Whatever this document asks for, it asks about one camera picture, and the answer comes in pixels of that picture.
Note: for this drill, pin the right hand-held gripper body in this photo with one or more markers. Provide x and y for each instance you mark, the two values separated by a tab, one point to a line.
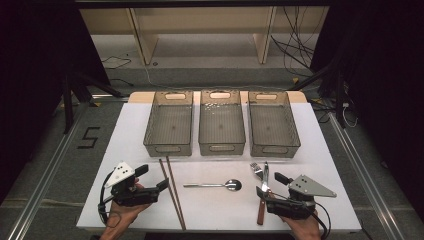
290	206

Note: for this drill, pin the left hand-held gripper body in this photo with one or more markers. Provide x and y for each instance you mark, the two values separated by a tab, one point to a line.
133	196

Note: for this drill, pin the brown wooden chopstick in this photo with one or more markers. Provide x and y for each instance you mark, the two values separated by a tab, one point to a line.
170	193
175	191

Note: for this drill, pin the metal spoon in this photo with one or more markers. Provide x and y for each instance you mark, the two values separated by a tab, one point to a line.
233	185

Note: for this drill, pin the grey translucent plastic bin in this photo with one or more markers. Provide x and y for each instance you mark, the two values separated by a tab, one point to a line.
170	125
221	125
273	126

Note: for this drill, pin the person's left hand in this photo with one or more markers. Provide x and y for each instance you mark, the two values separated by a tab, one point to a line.
125	215

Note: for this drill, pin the person's right hand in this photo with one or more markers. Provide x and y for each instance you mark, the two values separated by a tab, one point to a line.
306	230

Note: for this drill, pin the white table cover sheet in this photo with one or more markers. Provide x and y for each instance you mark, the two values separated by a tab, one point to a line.
216	210

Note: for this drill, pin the black metal stand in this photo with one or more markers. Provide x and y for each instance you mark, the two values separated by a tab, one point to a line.
68	106
339	96

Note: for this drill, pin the dark curtain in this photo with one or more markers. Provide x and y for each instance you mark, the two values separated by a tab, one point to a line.
33	83
383	83

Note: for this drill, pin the beige wooden furniture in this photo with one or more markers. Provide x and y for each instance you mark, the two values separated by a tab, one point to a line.
200	20

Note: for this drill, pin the aluminium floor rail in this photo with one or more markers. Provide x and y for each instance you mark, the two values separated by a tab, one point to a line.
363	176
43	186

